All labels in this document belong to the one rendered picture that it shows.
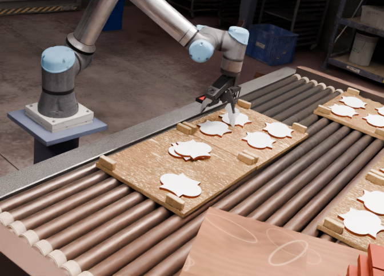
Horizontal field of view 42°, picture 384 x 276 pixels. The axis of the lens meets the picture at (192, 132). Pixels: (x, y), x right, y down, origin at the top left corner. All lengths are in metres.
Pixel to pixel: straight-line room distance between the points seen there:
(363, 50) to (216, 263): 5.50
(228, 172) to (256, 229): 0.44
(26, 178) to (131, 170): 0.31
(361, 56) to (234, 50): 4.75
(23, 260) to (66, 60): 0.85
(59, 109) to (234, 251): 0.99
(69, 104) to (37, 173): 0.42
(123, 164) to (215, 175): 0.29
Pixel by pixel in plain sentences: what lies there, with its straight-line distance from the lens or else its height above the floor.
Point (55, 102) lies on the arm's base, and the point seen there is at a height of 0.97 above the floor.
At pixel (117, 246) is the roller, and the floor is 0.91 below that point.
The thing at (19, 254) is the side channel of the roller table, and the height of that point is 0.95.
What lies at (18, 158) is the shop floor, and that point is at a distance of 3.41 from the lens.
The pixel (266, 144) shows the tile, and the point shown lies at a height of 0.95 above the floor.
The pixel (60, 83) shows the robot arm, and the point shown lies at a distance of 1.84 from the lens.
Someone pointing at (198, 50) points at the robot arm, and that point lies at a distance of 1.63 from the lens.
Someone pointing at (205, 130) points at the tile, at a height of 0.95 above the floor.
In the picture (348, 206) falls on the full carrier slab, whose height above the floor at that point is 0.94.
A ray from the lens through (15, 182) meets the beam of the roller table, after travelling 1.50.
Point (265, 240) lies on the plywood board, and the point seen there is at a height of 1.04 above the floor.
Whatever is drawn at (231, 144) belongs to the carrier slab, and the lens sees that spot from 1.80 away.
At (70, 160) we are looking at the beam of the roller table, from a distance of 1.61.
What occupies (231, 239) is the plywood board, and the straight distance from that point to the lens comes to 1.16.
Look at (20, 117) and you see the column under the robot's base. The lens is 1.97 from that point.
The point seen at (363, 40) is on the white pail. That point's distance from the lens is 6.39.
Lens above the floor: 1.73
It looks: 26 degrees down
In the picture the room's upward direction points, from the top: 10 degrees clockwise
